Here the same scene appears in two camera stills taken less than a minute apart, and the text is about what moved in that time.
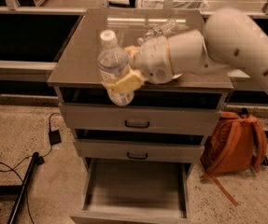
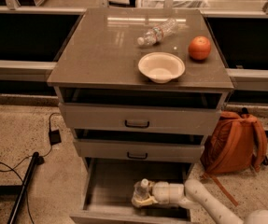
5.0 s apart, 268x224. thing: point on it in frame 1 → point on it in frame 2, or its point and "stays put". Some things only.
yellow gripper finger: (128, 83) → (148, 202)
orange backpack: (235, 143) stays put
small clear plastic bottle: (168, 29) stays put
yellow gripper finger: (134, 49) → (150, 185)
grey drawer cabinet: (139, 153) stays put
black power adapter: (54, 137) stays put
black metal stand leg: (16, 189) stays put
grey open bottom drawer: (134, 190) stays put
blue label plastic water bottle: (113, 63) → (142, 191)
